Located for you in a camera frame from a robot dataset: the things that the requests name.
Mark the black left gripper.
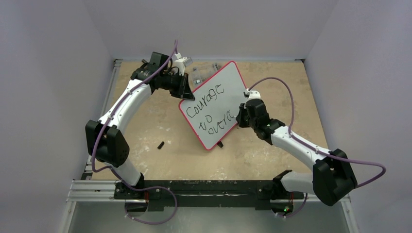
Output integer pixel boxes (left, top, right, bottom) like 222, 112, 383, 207
160, 71, 194, 100

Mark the red framed whiteboard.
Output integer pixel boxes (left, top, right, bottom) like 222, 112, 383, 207
178, 61, 247, 150

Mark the black marker cap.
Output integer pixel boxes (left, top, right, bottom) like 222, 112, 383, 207
157, 141, 165, 150

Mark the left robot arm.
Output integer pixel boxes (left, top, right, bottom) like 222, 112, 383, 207
85, 51, 195, 199

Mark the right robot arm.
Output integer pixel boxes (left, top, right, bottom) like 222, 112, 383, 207
236, 99, 358, 206

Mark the clear plastic box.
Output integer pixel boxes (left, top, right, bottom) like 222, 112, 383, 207
189, 63, 223, 88

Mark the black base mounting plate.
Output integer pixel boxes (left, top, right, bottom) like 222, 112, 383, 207
114, 180, 304, 211

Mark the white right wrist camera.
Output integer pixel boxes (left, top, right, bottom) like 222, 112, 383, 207
243, 89, 262, 109

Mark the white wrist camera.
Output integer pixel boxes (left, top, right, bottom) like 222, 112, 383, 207
243, 89, 262, 109
173, 53, 193, 75

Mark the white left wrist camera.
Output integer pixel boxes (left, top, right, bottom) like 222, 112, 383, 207
173, 53, 193, 75

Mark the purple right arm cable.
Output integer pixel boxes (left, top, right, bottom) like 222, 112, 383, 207
248, 77, 387, 189

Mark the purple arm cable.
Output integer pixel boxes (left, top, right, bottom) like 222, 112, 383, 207
91, 39, 179, 194
248, 77, 387, 189

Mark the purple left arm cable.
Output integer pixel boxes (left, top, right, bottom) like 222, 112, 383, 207
91, 39, 179, 194

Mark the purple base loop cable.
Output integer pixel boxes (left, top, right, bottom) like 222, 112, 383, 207
123, 188, 179, 226

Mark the aluminium frame rail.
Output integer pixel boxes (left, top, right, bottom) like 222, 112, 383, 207
66, 58, 123, 203

